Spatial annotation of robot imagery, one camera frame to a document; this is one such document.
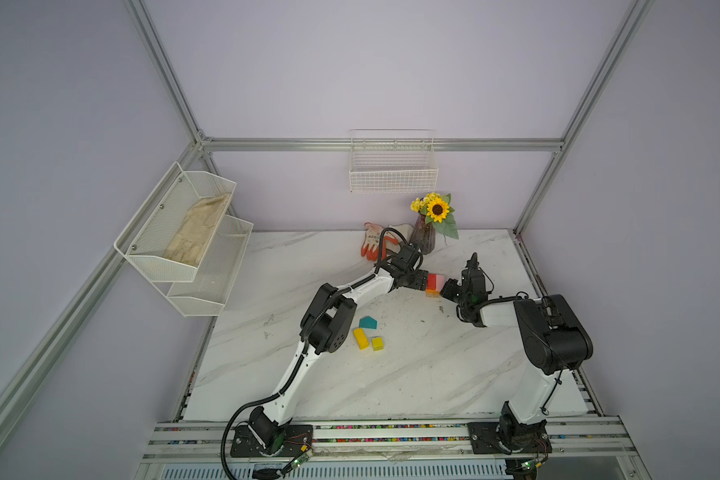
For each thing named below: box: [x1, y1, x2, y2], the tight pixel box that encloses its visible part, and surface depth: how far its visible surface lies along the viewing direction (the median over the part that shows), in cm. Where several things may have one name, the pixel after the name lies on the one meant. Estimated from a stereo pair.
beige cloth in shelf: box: [163, 193, 231, 266], surface depth 81 cm
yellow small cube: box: [371, 337, 385, 352], surface depth 92 cm
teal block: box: [359, 316, 378, 330], surface depth 97 cm
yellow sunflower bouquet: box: [410, 192, 459, 245], surface depth 97 cm
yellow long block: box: [353, 328, 369, 350], surface depth 92 cm
